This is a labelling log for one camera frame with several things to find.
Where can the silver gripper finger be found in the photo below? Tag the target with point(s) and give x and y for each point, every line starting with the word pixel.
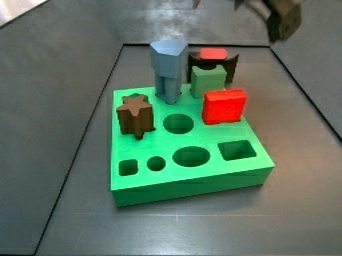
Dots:
pixel 196 3
pixel 238 3

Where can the red square-circle object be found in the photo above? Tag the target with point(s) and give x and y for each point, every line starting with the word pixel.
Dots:
pixel 213 53

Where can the black curved fixture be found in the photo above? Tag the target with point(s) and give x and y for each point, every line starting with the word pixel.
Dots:
pixel 229 64

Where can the blue pentagon block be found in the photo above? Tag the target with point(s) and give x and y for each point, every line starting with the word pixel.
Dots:
pixel 169 56

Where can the green notched block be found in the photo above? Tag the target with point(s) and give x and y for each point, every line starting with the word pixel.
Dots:
pixel 208 80

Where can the red cube block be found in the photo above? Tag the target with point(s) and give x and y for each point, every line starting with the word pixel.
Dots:
pixel 224 106

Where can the brown star block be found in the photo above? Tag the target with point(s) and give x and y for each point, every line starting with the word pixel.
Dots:
pixel 136 115

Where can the green shape sorter base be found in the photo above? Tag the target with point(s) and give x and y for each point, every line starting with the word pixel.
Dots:
pixel 186 158

